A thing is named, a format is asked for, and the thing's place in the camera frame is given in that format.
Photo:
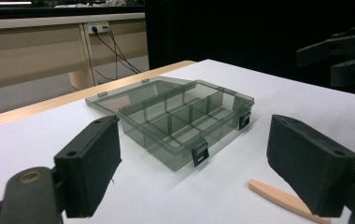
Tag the beige desk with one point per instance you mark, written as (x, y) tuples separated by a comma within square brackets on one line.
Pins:
[(41, 46)]

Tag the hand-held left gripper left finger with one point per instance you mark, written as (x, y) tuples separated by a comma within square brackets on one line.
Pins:
[(88, 161)]

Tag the white power socket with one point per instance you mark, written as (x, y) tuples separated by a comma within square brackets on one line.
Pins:
[(96, 27)]

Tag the clear grey compartment box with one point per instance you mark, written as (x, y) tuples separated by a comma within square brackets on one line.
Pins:
[(178, 121)]

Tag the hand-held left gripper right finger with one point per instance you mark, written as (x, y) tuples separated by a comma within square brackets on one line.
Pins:
[(306, 165)]

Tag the wooden stick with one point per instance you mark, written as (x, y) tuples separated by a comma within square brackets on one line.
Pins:
[(283, 198)]

